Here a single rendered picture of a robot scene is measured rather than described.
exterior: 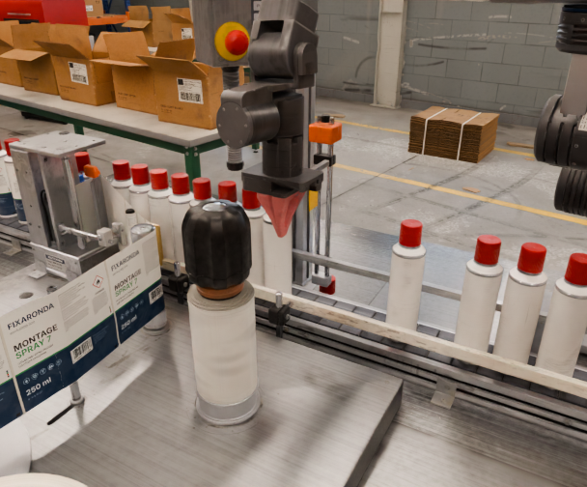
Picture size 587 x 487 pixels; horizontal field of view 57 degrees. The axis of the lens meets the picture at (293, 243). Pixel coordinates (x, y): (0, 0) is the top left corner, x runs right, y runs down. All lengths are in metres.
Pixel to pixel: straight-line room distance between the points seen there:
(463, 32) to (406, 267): 5.73
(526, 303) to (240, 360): 0.40
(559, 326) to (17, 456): 0.72
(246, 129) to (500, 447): 0.55
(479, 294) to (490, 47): 5.65
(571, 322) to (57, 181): 0.89
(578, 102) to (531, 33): 5.08
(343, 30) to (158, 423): 6.66
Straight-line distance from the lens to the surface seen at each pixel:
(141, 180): 1.11
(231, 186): 0.98
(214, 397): 0.74
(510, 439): 0.87
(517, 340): 0.86
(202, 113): 2.61
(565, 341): 0.85
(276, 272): 0.97
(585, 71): 1.19
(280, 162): 0.74
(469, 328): 0.86
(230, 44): 0.91
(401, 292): 0.87
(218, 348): 0.69
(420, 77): 6.73
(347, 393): 0.81
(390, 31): 6.81
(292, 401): 0.80
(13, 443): 0.81
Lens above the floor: 1.42
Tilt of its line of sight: 26 degrees down
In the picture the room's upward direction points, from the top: straight up
